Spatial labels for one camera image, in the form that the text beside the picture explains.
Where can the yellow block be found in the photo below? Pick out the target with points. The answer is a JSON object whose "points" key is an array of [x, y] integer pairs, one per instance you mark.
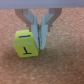
{"points": [[25, 43]]}

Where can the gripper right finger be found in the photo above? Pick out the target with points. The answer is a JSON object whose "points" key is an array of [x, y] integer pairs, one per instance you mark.
{"points": [[46, 23]]}

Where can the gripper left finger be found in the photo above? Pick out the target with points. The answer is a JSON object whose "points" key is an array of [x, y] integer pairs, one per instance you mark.
{"points": [[33, 22]]}

